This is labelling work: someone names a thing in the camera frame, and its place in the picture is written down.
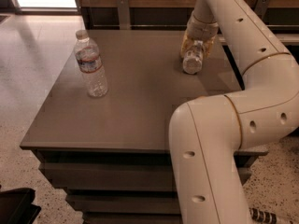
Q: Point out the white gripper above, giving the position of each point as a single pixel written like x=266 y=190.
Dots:
x=202 y=30

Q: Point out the blue label plastic bottle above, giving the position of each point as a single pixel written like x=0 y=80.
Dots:
x=193 y=58

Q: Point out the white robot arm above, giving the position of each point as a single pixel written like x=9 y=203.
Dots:
x=205 y=133

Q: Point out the clear upright water bottle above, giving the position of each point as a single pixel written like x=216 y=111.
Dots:
x=90 y=64

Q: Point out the grey drawer cabinet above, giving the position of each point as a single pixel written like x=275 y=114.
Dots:
x=111 y=154

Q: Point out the black object on floor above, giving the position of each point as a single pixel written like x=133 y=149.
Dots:
x=16 y=206

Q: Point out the right metal bracket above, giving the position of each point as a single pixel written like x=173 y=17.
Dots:
x=261 y=7

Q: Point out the metal bracket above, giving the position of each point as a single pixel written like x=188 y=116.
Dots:
x=261 y=7
x=124 y=14

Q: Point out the left metal bracket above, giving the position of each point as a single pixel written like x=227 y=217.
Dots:
x=124 y=14

